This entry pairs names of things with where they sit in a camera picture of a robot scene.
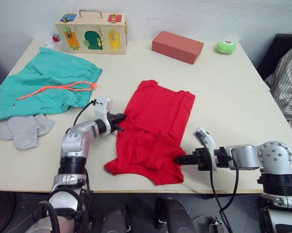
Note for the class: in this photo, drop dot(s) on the green round plush toy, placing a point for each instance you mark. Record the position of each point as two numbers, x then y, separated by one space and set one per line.
225 47

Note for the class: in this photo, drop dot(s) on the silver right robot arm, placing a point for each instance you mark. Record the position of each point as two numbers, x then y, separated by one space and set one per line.
274 153

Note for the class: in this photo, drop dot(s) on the red foam brick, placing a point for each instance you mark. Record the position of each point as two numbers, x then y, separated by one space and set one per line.
177 46

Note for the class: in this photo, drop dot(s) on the black chair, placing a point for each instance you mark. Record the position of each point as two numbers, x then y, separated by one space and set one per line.
274 53

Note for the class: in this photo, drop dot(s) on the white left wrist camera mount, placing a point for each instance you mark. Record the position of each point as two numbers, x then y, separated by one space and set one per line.
102 106

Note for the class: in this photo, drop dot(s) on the wooden latch busy box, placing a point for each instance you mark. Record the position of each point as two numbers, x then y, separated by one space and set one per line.
92 31

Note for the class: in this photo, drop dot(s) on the dark rounded shape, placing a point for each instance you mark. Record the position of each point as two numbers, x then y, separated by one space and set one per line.
116 218
175 216

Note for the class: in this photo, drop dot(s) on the striped grey cloth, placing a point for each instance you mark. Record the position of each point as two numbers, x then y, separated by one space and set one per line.
289 80

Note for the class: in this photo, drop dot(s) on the green shorts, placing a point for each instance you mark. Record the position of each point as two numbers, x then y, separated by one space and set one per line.
48 72

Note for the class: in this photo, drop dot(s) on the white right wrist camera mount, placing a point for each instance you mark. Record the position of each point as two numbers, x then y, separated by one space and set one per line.
209 142

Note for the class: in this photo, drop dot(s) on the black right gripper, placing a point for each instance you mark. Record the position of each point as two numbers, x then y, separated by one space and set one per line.
202 157

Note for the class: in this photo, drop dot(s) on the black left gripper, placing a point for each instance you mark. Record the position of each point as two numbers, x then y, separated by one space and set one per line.
112 121

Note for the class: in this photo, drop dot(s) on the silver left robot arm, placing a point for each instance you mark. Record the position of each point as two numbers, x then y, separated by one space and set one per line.
74 145

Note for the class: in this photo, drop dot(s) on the grey sock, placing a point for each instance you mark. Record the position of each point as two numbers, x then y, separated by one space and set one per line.
45 124
24 133

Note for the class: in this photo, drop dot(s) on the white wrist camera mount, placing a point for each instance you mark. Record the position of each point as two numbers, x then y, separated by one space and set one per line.
102 106
209 142

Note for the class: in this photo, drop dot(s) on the red t-shirt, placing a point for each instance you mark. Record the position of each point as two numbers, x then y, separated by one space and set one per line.
150 126

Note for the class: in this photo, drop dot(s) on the small white red object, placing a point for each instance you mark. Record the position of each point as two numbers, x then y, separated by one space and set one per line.
54 40

